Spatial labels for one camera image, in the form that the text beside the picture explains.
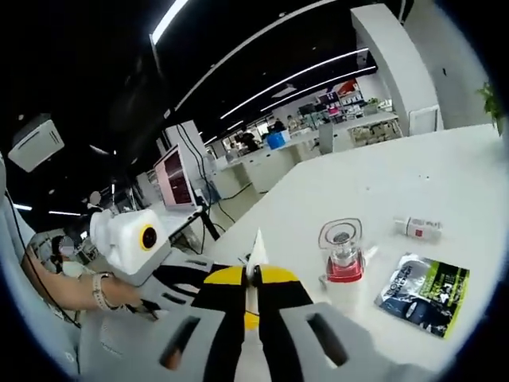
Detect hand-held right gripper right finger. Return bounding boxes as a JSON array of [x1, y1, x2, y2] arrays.
[[256, 265, 438, 382]]

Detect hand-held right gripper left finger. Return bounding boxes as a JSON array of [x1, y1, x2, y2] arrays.
[[77, 265, 255, 382]]

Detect large white skincare tube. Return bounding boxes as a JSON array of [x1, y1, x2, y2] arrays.
[[238, 227, 274, 382]]

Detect white pump skincare bottle red collar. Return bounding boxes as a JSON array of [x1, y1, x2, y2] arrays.
[[317, 217, 378, 318]]

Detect silver green skincare sachet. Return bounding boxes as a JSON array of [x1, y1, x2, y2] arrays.
[[373, 252, 471, 340]]

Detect small clear-capped skincare bottle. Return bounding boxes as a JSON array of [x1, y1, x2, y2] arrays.
[[392, 216, 445, 240]]

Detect person's left hand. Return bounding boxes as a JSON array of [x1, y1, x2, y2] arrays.
[[113, 284, 160, 322]]

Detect black laptop stand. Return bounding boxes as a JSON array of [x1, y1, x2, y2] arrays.
[[198, 206, 222, 242]]

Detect beige wristwatch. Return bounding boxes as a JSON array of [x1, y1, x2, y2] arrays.
[[91, 271, 120, 312]]

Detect person's grey shirt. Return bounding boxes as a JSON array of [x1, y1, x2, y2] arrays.
[[0, 150, 84, 377]]

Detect long white desk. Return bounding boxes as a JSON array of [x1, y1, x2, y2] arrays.
[[214, 111, 399, 197]]

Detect ceiling air conditioner unit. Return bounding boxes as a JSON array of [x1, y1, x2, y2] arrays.
[[7, 114, 65, 173]]

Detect blue box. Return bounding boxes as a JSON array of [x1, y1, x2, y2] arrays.
[[266, 131, 291, 150]]

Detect curved ceiling light strip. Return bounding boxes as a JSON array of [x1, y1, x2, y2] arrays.
[[174, 0, 351, 111]]

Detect background shelves with goods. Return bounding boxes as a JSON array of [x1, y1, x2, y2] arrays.
[[296, 79, 394, 120]]

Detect white office chair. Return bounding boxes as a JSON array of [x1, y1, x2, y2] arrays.
[[409, 106, 441, 136]]

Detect potted green plant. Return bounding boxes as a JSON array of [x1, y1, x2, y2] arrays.
[[476, 81, 506, 138]]

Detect black worn device cable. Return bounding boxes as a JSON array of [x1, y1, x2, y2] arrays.
[[2, 186, 83, 329]]

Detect black hanging cable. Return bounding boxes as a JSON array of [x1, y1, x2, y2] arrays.
[[177, 123, 212, 200]]

